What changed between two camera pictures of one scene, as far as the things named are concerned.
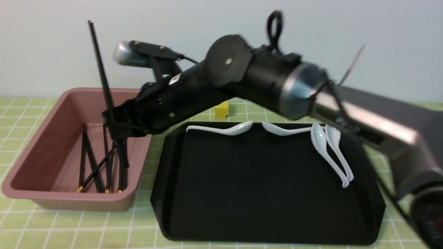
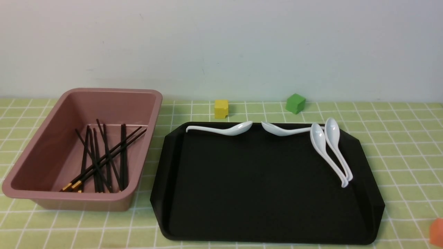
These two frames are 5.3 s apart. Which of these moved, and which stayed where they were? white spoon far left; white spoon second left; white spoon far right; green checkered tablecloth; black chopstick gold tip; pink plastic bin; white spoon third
Moved: black chopstick gold tip
Stayed: white spoon far left; white spoon far right; green checkered tablecloth; white spoon third; pink plastic bin; white spoon second left
